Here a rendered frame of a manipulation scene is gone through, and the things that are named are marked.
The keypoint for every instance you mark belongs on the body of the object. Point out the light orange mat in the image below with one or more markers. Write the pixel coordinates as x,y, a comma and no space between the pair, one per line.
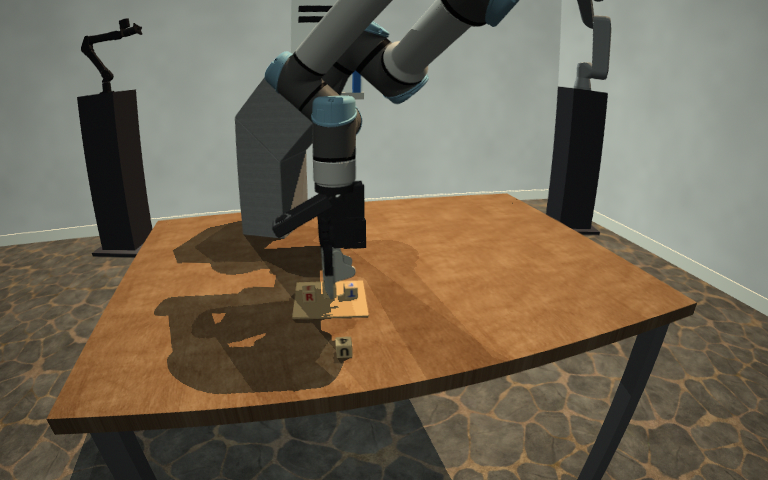
325,308

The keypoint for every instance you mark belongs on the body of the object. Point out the beige letter block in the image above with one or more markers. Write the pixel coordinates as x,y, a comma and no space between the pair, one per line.
350,290
309,293
344,347
325,295

